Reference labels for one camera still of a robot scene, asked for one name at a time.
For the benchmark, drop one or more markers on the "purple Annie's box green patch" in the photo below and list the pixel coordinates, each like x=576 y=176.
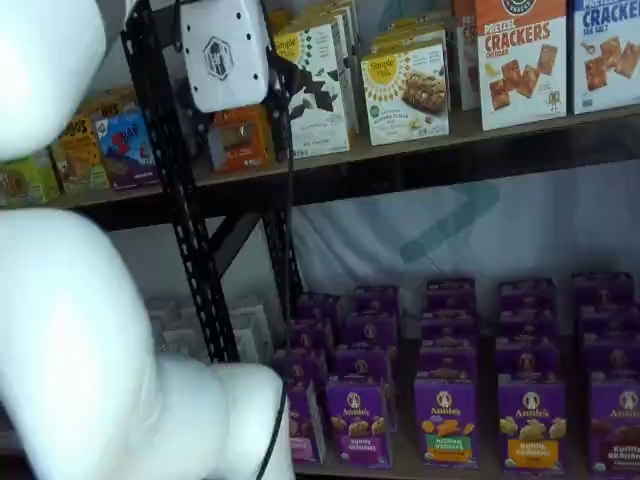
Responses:
x=446 y=425
x=450 y=327
x=447 y=360
x=450 y=295

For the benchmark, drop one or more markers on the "white backdrop cloth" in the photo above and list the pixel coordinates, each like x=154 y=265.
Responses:
x=550 y=225

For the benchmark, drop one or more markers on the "orange cracker box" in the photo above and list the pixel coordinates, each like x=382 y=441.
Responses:
x=245 y=140

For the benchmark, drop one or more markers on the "Simple Mills yellow bar box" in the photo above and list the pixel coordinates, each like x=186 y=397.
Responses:
x=405 y=95
x=410 y=32

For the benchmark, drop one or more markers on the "purple Annie's box pink patch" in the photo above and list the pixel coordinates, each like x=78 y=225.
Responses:
x=300 y=425
x=320 y=306
x=295 y=367
x=307 y=334

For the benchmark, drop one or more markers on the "purple Annie's box violet patch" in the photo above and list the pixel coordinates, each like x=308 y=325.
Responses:
x=375 y=300
x=362 y=362
x=357 y=425
x=370 y=329

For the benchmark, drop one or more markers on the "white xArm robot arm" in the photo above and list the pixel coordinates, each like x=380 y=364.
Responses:
x=75 y=325

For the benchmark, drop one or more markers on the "blue pretzel crackers salt box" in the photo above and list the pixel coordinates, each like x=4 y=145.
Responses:
x=607 y=55

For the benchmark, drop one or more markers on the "yellow snack box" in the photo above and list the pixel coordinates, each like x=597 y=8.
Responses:
x=112 y=102
x=80 y=155

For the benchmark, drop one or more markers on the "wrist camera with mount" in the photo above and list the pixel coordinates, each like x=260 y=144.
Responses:
x=282 y=75

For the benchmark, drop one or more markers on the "black metal rack with Annie's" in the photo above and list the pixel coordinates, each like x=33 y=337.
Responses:
x=400 y=180

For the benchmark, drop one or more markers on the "wooden shelf board under Zbar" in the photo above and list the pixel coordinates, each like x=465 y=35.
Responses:
x=100 y=195

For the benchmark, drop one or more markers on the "purple Annie's box brown patch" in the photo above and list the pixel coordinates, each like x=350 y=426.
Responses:
x=612 y=357
x=602 y=290
x=610 y=322
x=615 y=425

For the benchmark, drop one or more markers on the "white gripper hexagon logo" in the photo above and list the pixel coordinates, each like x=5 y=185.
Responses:
x=225 y=55

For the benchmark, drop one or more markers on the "Simple Mills mint chocolate box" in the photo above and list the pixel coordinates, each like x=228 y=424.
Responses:
x=345 y=20
x=315 y=130

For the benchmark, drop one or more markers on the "wooden shelf board under crackers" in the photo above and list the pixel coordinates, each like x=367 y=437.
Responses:
x=500 y=140

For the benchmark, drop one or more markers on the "purple Annie's box yellow patch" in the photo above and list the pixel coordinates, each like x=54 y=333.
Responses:
x=532 y=430
x=527 y=327
x=527 y=362
x=527 y=295

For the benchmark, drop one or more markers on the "green snack box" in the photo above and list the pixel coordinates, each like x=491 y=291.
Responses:
x=30 y=180

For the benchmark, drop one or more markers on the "white crackers box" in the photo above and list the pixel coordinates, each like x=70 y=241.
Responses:
x=522 y=65

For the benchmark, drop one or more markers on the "white patterned carton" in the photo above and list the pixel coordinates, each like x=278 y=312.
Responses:
x=255 y=345
x=250 y=312

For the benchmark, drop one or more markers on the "blue Zbar chocolate chip box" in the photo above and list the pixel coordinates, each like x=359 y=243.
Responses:
x=127 y=150

